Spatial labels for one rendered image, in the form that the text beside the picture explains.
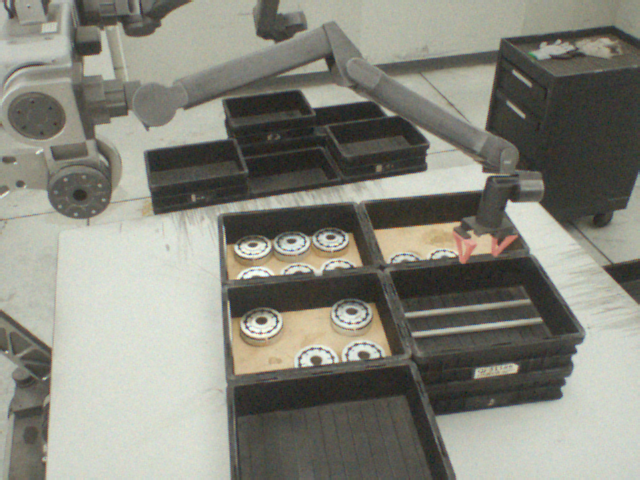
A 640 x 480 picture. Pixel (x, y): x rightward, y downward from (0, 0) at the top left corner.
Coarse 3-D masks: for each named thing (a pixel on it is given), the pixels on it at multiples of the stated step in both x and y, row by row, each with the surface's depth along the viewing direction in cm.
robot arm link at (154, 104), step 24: (336, 24) 122; (264, 48) 122; (288, 48) 122; (312, 48) 123; (336, 48) 123; (216, 72) 119; (240, 72) 120; (264, 72) 121; (336, 72) 126; (144, 96) 114; (168, 96) 115; (192, 96) 118; (216, 96) 120; (144, 120) 115; (168, 120) 116
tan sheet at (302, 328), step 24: (288, 312) 161; (312, 312) 162; (240, 336) 155; (288, 336) 155; (312, 336) 155; (336, 336) 155; (360, 336) 155; (384, 336) 155; (240, 360) 149; (264, 360) 149; (288, 360) 149
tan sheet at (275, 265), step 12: (228, 252) 180; (312, 252) 180; (348, 252) 181; (228, 264) 176; (240, 264) 176; (264, 264) 176; (276, 264) 176; (288, 264) 176; (312, 264) 176; (360, 264) 176
